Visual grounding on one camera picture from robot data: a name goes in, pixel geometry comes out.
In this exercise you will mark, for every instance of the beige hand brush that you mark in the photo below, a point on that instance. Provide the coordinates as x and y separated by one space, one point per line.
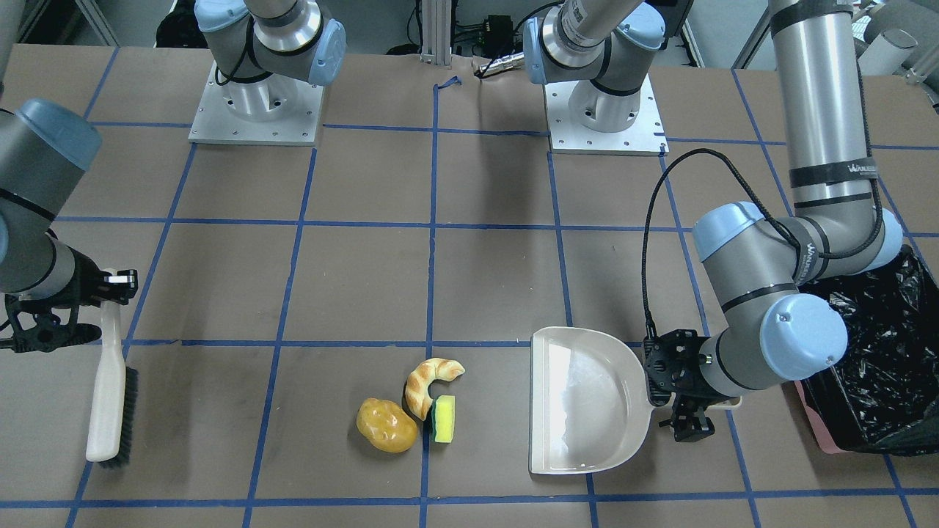
109 437

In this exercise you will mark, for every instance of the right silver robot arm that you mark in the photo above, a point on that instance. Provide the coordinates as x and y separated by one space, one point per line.
46 149

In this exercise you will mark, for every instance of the black lined trash bin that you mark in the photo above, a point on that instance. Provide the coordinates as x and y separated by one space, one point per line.
882 396

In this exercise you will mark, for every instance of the toy croissant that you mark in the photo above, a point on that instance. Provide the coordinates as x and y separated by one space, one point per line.
416 388

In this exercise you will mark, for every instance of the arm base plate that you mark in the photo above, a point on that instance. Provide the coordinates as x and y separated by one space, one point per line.
277 111
585 121

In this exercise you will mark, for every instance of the yellow green sponge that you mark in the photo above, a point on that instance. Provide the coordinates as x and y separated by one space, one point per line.
444 419

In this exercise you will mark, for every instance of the beige plastic dustpan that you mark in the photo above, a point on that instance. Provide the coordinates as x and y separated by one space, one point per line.
589 408

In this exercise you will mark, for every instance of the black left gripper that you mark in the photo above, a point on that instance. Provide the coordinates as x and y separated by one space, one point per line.
687 369

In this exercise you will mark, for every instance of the yellow toy potato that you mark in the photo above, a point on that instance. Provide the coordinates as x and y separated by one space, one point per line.
386 426

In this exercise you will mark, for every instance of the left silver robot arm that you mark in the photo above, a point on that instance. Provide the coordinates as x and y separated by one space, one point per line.
757 263

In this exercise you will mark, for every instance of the aluminium frame post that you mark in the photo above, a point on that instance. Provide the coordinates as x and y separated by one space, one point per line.
436 30

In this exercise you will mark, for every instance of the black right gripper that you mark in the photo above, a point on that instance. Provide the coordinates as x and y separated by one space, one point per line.
86 281

